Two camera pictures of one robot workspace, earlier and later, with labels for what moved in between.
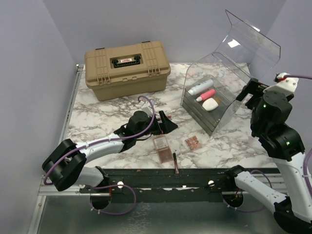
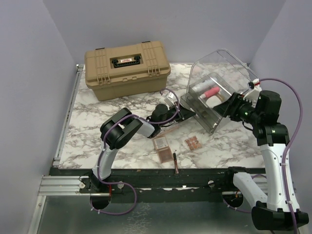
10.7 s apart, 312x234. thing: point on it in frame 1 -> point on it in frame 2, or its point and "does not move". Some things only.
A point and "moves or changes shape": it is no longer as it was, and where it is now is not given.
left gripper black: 166,125 -> 184,113
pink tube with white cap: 206,95 moves or changes shape
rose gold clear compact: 165,155 does not move
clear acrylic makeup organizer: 213,82 moves or changes shape
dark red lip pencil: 176,168 does not move
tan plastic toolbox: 127,71 does not move
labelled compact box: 160,142 does not move
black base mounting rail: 164,185 does not move
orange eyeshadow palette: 193,143 does not move
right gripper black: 250,88 -> 231,106
